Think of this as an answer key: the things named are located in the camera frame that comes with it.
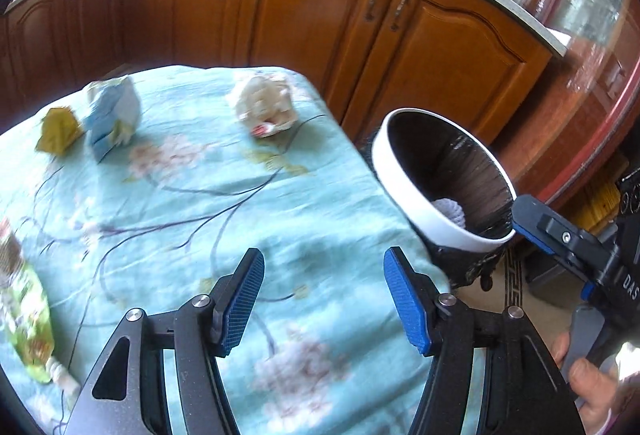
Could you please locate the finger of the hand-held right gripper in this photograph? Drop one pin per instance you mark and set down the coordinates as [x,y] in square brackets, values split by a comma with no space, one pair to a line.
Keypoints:
[550,227]

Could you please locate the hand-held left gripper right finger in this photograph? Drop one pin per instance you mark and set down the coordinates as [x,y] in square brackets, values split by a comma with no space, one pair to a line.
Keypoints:
[407,305]

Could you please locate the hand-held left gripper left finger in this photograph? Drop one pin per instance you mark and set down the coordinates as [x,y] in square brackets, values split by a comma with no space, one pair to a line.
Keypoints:
[242,305]

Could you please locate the white foam fruit net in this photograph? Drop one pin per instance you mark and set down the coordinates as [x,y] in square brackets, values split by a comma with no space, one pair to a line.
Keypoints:
[450,210]

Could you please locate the white rimmed black trash bin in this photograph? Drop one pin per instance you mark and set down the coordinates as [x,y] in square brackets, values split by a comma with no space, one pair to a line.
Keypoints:
[400,165]

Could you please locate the person's right hand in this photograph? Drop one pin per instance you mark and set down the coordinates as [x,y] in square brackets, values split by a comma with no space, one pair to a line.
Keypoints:
[592,387]

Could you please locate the dark floor box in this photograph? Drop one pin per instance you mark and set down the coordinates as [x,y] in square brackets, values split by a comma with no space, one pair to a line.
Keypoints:
[547,277]

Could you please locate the yellow mesh object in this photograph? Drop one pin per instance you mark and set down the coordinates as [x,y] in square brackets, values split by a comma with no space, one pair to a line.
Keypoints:
[600,202]

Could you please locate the patterned floor rug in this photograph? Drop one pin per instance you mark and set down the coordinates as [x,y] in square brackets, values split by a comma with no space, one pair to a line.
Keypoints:
[512,277]

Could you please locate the floral light blue tablecloth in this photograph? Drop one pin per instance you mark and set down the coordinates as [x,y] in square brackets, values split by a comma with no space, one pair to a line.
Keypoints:
[200,195]

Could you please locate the wooden glass door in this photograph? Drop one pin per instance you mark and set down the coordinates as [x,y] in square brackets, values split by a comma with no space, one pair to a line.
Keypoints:
[585,40]

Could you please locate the white crumpled wrapper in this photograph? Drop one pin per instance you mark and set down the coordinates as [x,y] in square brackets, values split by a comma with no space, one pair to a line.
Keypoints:
[265,102]

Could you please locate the green snack bag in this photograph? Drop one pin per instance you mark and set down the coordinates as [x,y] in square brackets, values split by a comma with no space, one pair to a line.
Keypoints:
[25,310]

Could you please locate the blue and white carton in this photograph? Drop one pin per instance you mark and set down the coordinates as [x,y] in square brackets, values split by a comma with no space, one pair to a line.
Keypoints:
[111,112]

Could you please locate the yellow crumpled packet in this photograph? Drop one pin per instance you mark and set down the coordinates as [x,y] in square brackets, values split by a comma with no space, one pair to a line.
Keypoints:
[57,130]

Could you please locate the wooden lower kitchen cabinets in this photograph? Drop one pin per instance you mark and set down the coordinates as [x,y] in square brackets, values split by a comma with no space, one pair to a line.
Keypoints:
[310,15]

